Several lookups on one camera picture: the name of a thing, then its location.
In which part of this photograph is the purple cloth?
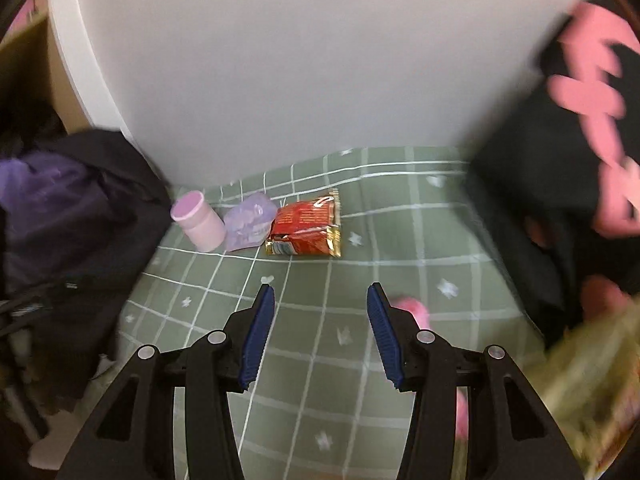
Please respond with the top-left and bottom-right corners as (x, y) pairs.
(0, 157), (116, 261)

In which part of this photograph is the purple translucent packet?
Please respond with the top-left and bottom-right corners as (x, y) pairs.
(222, 194), (278, 252)

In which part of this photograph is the green grid bedsheet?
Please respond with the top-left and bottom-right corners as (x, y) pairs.
(95, 146), (551, 480)

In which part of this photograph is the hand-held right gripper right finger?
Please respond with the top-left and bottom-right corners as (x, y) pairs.
(366, 282), (586, 480)

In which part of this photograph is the pink plastic bottle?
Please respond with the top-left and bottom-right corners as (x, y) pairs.
(170, 190), (227, 253)

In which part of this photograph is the translucent yellow plastic bag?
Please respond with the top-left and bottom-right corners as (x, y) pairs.
(530, 300), (640, 480)

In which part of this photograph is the pink soft object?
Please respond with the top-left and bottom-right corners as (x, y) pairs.
(392, 296), (431, 332)

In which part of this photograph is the red and gold snack packet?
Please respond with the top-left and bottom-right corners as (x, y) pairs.
(264, 188), (343, 258)

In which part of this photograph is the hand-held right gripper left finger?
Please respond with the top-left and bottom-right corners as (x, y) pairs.
(55, 282), (277, 480)

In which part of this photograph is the dark clothes pile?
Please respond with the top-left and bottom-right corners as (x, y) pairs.
(0, 105), (173, 416)

